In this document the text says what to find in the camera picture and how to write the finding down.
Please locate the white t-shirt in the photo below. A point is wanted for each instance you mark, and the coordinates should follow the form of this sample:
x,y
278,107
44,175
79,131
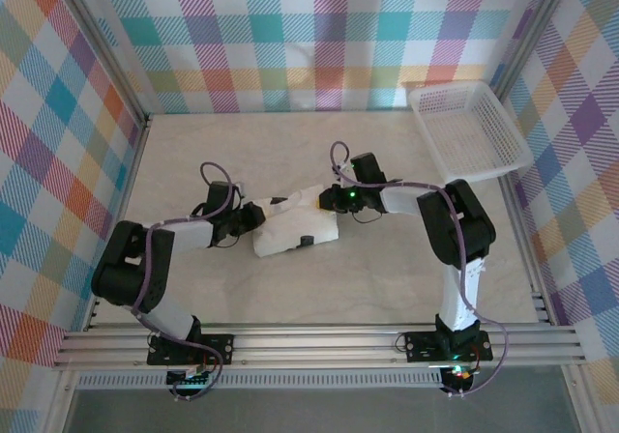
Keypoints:
x,y
290,225

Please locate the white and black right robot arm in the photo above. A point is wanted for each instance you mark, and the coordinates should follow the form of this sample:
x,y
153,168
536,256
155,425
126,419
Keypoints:
x,y
459,230

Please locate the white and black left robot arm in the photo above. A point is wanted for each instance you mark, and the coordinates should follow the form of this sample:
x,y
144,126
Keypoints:
x,y
126,259

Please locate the white plastic mesh basket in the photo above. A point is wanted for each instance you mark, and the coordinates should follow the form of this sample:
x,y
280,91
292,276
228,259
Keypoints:
x,y
483,128

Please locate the left controller board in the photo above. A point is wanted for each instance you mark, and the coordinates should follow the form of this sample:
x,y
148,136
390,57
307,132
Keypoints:
x,y
188,379

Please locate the controller board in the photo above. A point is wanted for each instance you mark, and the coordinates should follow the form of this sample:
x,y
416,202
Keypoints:
x,y
188,379
459,375

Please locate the right controller board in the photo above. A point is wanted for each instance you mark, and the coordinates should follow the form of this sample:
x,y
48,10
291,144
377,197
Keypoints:
x,y
459,375

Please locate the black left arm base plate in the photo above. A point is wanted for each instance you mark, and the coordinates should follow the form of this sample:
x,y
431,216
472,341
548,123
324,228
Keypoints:
x,y
217,348

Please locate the aluminium mounting rail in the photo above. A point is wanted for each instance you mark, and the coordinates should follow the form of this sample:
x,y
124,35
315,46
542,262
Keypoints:
x,y
314,346

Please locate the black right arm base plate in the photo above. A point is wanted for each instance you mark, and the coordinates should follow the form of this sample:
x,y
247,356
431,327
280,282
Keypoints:
x,y
421,346

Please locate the aluminium frame post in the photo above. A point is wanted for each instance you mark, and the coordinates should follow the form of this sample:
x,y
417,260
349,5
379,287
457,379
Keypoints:
x,y
101,46
532,32

